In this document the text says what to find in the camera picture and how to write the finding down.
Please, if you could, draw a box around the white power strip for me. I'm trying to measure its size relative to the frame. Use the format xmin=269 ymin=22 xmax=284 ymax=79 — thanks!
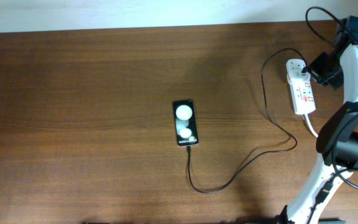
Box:
xmin=287 ymin=74 xmax=316 ymax=115

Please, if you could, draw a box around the black USB charging cable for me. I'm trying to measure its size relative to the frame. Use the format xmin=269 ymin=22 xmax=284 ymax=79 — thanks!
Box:
xmin=186 ymin=47 xmax=309 ymax=194

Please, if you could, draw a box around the black smartphone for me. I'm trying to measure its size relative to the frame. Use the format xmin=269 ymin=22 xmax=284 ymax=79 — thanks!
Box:
xmin=172 ymin=100 xmax=199 ymax=146

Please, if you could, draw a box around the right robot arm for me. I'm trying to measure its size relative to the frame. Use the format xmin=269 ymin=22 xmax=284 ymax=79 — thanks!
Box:
xmin=274 ymin=16 xmax=358 ymax=223

